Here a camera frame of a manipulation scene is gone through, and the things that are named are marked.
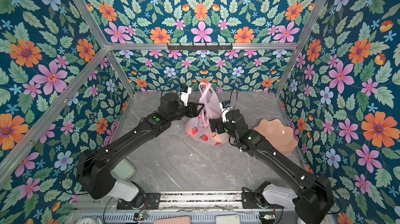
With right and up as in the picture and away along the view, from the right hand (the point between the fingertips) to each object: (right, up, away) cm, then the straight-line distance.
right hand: (217, 116), depth 76 cm
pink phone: (-16, -45, -8) cm, 49 cm away
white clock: (-55, -44, -11) cm, 71 cm away
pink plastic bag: (-10, -7, +11) cm, 17 cm away
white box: (+4, -45, -8) cm, 46 cm away
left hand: (-7, +8, -3) cm, 11 cm away
